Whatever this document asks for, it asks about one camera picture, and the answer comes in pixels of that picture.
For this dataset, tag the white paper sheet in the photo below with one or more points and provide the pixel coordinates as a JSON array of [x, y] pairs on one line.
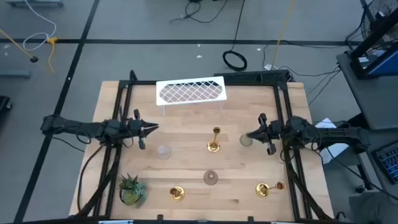
[[334, 152]]

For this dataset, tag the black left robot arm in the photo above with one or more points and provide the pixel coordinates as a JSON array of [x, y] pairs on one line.
[[81, 127]]

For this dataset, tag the black caster wheel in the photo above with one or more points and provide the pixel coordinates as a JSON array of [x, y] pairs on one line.
[[361, 188]]

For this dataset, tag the black aluminium table frame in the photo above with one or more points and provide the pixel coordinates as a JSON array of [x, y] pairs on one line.
[[140, 82]]

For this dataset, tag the potted green succulent plant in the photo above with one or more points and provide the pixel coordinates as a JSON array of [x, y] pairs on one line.
[[133, 191]]

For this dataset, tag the black floor object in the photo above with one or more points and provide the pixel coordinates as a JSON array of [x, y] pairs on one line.
[[4, 104]]

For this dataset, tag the grey metal floor bar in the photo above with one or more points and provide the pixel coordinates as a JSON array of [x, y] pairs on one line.
[[34, 3], [15, 74]]

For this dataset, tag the tall brass candlestick holder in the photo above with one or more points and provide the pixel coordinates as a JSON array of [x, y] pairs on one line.
[[213, 145], [262, 189]]

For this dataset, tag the black ventilated control box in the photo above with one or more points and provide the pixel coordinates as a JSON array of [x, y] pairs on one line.
[[264, 76]]

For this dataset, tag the black backlit keyboard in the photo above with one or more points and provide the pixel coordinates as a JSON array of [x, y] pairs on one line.
[[388, 160]]

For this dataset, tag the short brass candlestick holder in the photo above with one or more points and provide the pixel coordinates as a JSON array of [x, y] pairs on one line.
[[176, 193]]

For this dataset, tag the clear glass vase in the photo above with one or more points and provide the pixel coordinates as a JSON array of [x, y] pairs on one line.
[[164, 153]]

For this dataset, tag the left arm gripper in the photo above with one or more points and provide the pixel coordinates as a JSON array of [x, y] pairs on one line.
[[136, 128]]

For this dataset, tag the black equipment stand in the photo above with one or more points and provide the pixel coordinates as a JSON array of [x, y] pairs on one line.
[[356, 70]]

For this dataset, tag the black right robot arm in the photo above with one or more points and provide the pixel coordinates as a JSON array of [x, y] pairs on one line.
[[326, 133]]

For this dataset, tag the dark grey desk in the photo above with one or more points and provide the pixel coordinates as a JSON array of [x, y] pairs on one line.
[[384, 134]]

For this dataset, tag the blue box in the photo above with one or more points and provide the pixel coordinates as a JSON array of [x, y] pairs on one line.
[[388, 67]]

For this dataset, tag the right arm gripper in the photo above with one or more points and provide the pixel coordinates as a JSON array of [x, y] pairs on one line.
[[272, 131]]

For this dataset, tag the grey side cart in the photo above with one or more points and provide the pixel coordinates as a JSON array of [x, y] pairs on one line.
[[373, 102]]

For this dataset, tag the smoky green glass vase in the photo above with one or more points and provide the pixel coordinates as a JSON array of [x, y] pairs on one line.
[[245, 141]]

